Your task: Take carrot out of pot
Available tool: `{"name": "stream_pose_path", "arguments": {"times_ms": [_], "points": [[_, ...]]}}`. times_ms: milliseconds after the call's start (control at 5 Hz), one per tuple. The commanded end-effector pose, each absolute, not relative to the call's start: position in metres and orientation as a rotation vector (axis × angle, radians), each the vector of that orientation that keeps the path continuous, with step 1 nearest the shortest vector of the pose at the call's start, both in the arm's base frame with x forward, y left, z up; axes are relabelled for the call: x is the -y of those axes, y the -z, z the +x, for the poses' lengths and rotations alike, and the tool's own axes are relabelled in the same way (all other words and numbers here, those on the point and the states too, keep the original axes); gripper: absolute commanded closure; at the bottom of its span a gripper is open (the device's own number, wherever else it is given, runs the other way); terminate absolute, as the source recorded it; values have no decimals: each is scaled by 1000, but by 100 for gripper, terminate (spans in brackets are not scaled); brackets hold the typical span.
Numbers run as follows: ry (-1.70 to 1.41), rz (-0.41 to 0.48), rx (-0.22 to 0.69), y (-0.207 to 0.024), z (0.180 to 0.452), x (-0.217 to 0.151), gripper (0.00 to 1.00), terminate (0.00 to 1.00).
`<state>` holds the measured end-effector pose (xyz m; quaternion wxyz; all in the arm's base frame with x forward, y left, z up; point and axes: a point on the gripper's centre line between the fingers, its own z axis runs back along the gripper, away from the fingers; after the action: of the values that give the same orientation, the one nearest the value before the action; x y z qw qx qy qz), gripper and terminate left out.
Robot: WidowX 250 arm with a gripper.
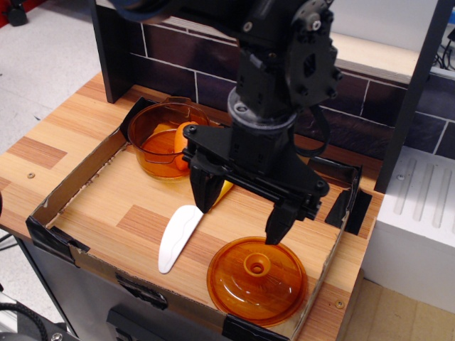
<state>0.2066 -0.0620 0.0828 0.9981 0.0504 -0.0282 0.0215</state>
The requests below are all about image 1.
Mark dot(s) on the toy knife yellow handle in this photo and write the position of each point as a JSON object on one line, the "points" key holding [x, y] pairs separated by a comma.
{"points": [[179, 230]]}

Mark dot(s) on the orange toy carrot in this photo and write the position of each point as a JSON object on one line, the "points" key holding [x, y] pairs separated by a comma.
{"points": [[180, 142]]}

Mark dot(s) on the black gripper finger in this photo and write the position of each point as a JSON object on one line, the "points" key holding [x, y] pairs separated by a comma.
{"points": [[280, 222], [206, 188]]}

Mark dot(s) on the black upright post right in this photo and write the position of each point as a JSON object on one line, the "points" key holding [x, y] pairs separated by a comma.
{"points": [[422, 69]]}

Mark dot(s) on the orange transparent plastic pot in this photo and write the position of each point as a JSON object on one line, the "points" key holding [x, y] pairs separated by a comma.
{"points": [[151, 132]]}

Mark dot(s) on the orange transparent pot lid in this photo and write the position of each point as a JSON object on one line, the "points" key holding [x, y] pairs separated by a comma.
{"points": [[261, 283]]}

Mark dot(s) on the white toy sink unit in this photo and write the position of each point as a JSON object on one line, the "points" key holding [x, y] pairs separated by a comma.
{"points": [[411, 249]]}

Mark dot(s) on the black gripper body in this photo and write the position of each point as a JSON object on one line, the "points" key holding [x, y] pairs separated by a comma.
{"points": [[260, 159]]}

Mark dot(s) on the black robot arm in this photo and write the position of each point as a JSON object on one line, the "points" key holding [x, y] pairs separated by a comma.
{"points": [[287, 66]]}

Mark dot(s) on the cardboard fence with black tape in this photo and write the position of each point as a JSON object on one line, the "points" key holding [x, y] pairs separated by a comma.
{"points": [[96, 246]]}

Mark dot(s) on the dark brick pattern backsplash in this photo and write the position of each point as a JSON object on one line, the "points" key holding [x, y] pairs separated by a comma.
{"points": [[202, 66]]}

